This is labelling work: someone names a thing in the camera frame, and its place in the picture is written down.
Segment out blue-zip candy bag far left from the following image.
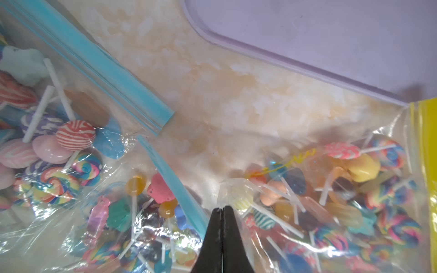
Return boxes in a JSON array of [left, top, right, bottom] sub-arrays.
[[1, 1, 174, 256]]

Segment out purple plastic tray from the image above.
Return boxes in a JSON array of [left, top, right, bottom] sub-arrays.
[[181, 1, 437, 105]]

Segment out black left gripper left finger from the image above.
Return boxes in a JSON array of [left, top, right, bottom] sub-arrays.
[[191, 208, 223, 273]]

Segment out blue-zip candy bag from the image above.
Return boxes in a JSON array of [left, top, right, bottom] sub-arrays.
[[49, 136, 207, 273], [1, 1, 174, 256]]

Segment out blue-zip candy bag front left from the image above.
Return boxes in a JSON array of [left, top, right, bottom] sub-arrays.
[[49, 136, 207, 273]]

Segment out yellow-zip candy bag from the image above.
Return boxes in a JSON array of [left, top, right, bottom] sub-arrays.
[[217, 99, 437, 273]]

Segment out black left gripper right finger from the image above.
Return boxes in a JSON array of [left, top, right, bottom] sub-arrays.
[[223, 206, 254, 273]]

